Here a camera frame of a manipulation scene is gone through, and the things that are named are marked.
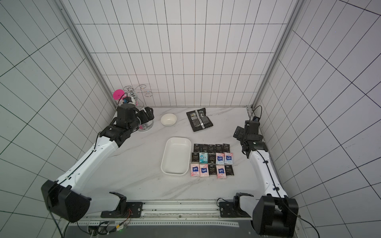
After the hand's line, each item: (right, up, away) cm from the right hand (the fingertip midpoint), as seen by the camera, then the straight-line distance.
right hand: (241, 130), depth 83 cm
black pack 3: (-7, -24, +2) cm, 25 cm away
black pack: (-16, -18, +7) cm, 25 cm away
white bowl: (-46, +6, +24) cm, 52 cm away
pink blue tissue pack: (-27, -23, +1) cm, 36 cm away
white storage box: (-38, -17, +7) cm, 42 cm away
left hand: (-54, +9, -4) cm, 55 cm away
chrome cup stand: (-64, +23, +6) cm, 68 cm away
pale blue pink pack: (-6, -18, +5) cm, 19 cm away
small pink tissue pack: (-11, -18, +5) cm, 22 cm away
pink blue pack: (-12, -24, 0) cm, 27 cm away
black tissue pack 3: (-11, -12, +9) cm, 19 cm away
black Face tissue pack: (-25, -12, +11) cm, 30 cm away
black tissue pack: (-20, -12, +11) cm, 26 cm away
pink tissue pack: (-22, -23, +1) cm, 32 cm away
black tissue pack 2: (-16, -13, +10) cm, 23 cm away
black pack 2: (-16, -23, +2) cm, 29 cm away
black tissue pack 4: (-6, -12, +10) cm, 17 cm away
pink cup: (-74, +22, +5) cm, 77 cm away
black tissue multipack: (-24, +6, +27) cm, 36 cm away
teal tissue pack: (-21, -18, +6) cm, 28 cm away
